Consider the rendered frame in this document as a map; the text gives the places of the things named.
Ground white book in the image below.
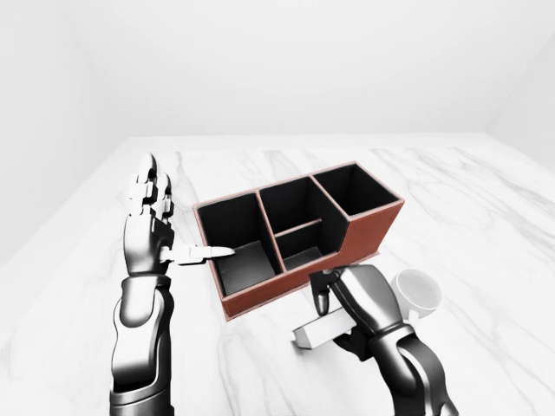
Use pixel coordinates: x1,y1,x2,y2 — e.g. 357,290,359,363
292,308,357,351

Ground red-brown desk caddy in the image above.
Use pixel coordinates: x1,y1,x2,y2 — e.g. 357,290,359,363
192,160,406,322

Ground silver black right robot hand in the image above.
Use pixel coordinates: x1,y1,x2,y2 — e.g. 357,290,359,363
308,263,410,361

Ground white mug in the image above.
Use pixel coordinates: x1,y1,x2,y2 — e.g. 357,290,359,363
388,268,444,322

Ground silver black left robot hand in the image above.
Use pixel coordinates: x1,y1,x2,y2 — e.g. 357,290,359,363
122,152,236,278

